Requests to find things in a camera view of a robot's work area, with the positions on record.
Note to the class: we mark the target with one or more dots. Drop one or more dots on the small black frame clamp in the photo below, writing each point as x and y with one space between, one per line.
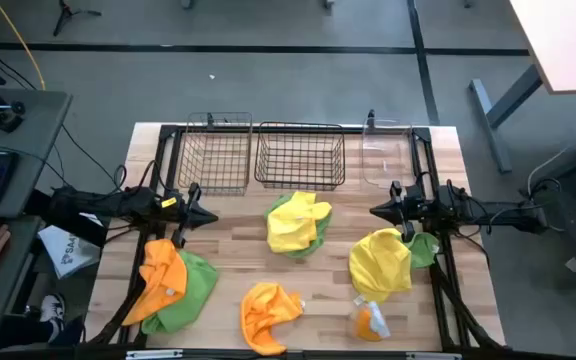
371 116
210 119

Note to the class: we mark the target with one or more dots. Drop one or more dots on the silver metal bracket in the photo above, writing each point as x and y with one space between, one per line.
153 354
433 356

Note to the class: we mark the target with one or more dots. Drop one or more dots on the black tripod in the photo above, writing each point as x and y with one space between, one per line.
68 12

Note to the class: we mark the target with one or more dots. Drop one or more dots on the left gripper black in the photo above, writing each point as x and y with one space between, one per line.
188 220

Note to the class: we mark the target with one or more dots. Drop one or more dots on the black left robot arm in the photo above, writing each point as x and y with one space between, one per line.
118 204

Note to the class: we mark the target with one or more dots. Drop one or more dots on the clear plastic bin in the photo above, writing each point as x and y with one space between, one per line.
388 150

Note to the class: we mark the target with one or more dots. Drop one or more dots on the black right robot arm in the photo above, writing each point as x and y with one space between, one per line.
493 210

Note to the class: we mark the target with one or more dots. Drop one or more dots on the green microfiber towel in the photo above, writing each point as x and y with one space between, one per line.
195 290
424 250
320 235

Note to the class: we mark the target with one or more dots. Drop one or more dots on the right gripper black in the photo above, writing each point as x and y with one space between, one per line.
404 220

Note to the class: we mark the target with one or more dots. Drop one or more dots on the white printed paper bag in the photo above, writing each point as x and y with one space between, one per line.
68 250

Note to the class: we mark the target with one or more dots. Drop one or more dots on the white table top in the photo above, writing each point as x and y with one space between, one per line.
568 40

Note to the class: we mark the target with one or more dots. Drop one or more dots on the grey table leg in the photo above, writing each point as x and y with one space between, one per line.
498 120

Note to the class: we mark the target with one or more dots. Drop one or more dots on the orange towel in plastic bag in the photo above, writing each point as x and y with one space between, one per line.
368 322

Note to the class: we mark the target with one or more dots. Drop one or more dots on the yellow microfiber towel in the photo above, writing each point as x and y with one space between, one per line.
293 222
380 265

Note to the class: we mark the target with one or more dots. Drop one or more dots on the orange microfiber towel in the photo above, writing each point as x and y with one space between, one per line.
163 280
265 315

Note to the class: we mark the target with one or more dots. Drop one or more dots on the black aluminium table frame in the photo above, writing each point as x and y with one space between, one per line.
353 129

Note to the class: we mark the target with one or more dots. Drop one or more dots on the grey side desk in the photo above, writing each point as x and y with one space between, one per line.
28 130

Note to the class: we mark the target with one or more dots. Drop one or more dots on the person's shoe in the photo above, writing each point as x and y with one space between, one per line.
53 310

